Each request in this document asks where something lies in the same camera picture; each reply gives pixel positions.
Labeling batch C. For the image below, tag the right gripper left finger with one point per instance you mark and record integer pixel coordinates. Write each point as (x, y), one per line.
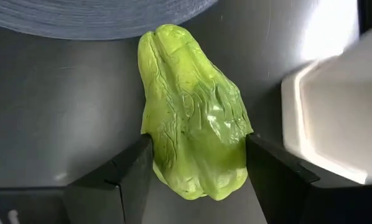
(111, 193)

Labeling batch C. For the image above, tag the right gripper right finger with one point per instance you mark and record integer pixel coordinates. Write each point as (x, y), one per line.
(282, 193)

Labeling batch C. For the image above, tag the light green chayote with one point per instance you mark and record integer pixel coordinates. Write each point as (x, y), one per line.
(189, 109)

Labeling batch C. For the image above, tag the white hexagonal plant pot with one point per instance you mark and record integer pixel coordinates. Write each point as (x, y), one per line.
(335, 124)

